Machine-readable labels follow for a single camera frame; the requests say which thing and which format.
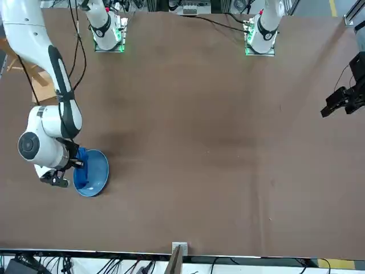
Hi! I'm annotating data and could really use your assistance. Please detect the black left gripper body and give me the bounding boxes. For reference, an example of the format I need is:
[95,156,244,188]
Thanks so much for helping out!
[348,51,365,86]

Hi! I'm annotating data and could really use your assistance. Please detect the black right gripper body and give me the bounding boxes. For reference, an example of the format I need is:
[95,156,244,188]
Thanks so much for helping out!
[39,136,85,188]

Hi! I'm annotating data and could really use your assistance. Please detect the blue cloth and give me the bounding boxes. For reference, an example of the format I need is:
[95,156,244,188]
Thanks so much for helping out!
[72,147,92,190]

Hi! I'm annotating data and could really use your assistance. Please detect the blue plastic plate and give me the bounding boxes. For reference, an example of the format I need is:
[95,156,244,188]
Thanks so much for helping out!
[72,148,110,198]

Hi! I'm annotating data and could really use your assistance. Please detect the wooden cup rack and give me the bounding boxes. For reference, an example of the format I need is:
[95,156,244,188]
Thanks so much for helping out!
[0,38,59,104]

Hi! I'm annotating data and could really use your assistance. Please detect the black device box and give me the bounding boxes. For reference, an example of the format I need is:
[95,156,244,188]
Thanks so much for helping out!
[5,255,46,274]

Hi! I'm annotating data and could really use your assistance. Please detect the aluminium frame profile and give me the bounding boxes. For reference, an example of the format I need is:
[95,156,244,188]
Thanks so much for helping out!
[343,0,365,27]

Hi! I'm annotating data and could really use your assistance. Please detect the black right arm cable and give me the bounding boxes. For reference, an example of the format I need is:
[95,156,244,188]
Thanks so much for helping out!
[15,0,88,105]

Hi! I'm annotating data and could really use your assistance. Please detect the black cable across table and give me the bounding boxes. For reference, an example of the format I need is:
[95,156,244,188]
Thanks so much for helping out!
[176,13,252,32]

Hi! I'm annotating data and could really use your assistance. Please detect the silver table clamp bracket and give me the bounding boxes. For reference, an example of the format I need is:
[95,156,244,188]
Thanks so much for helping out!
[172,241,189,256]

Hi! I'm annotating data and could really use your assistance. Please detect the upright mounting post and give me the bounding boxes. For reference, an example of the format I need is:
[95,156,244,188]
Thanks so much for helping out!
[167,244,184,274]

